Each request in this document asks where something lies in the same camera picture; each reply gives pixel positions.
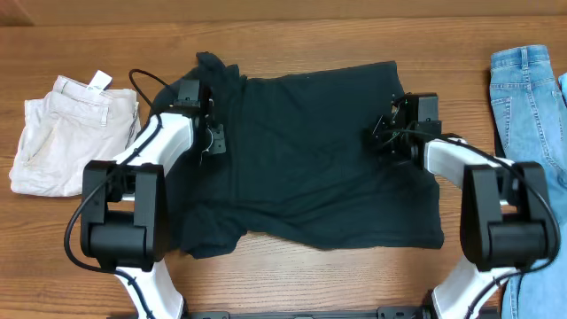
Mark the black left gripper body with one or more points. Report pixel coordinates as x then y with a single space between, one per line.
215 144

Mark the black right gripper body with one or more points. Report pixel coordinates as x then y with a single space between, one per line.
379 134

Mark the black t-shirt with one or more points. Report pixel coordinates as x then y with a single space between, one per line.
296 166

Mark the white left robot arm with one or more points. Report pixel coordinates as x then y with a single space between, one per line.
123 213

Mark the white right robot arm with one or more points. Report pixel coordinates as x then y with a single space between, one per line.
507 226

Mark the blue denim jeans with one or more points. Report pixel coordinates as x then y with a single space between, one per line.
530 116

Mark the beige folded pants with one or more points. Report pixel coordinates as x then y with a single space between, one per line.
73 124

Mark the light blue cloth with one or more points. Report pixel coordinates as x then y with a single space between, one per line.
562 80

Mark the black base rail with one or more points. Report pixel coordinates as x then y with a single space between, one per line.
379 313

